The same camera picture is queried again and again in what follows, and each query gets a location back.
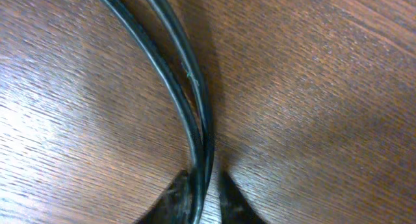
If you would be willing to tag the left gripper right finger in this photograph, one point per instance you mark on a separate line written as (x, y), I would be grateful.
(234, 207)

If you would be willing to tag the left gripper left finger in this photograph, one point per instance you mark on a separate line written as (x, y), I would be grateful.
(173, 206)

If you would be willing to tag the black USB cable short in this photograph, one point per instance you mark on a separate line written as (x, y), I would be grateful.
(199, 129)

